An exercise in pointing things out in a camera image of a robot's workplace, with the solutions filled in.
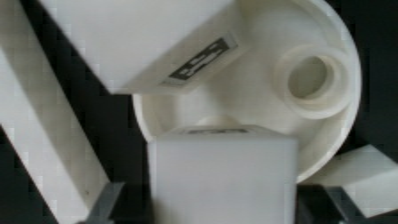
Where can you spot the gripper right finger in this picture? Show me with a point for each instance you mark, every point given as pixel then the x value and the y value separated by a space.
pixel 325 206

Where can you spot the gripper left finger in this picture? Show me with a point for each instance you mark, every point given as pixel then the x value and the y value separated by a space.
pixel 99 214

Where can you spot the white stool leg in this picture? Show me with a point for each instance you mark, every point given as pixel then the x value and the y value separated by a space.
pixel 222 172
pixel 156 43

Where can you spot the white round stool seat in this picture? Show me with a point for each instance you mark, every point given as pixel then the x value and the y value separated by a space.
pixel 288 88

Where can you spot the white front fence bar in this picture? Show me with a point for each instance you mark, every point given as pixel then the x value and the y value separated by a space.
pixel 362 172

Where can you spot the white fence bar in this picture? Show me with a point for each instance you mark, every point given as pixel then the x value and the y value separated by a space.
pixel 362 172
pixel 39 123

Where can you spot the white right fence bar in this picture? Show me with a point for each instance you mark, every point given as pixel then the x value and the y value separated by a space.
pixel 39 123

